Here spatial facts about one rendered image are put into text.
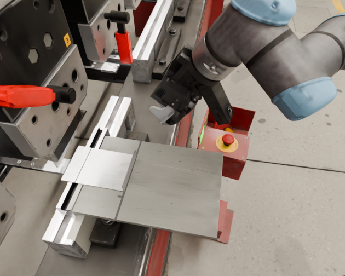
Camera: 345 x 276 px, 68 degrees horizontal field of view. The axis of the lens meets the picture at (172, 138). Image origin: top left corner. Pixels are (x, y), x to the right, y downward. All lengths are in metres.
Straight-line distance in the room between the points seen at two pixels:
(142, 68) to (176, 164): 0.43
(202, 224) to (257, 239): 1.12
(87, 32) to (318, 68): 0.33
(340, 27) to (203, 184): 0.34
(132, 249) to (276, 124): 1.67
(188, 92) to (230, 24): 0.16
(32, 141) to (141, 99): 0.56
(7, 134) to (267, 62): 0.32
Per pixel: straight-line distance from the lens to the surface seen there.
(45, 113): 0.34
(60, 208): 0.53
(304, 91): 0.38
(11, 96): 0.24
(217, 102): 0.49
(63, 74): 0.37
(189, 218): 0.48
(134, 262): 0.59
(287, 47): 0.38
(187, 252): 1.50
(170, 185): 0.51
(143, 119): 0.78
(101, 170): 0.54
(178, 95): 0.48
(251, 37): 0.38
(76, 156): 0.58
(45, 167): 0.58
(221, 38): 0.40
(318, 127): 2.20
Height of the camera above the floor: 1.45
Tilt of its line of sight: 52 degrees down
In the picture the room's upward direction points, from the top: straight up
